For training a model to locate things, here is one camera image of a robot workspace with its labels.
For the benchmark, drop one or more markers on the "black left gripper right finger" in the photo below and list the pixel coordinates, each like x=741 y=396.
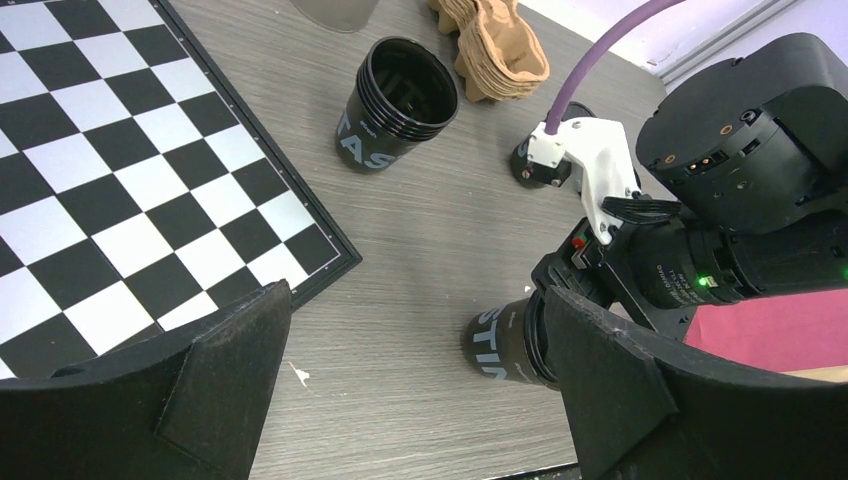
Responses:
x=643 y=406

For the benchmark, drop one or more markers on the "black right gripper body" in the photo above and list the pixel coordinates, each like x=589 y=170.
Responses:
x=661 y=273

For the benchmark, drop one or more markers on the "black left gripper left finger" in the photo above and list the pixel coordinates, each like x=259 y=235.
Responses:
x=189 y=403

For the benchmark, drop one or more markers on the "single black coffee cup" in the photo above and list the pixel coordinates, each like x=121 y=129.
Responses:
x=532 y=175

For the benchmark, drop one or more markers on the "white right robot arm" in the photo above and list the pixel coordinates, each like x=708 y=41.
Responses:
x=736 y=189

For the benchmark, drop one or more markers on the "black white chessboard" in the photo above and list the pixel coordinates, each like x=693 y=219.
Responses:
x=138 y=192

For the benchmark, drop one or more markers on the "brown cardboard cup carrier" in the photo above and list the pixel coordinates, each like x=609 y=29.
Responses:
x=499 y=55

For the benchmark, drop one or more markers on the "stack of black cups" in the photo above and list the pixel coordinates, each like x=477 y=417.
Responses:
x=403 y=96

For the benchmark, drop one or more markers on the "grey straw holder cup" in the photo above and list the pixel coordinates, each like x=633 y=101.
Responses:
x=343 y=16

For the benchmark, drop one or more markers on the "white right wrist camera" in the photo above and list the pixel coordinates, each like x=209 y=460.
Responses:
x=600 y=149

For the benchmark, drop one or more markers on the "paper bag with pink handles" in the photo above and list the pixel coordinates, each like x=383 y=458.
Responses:
x=802 y=335

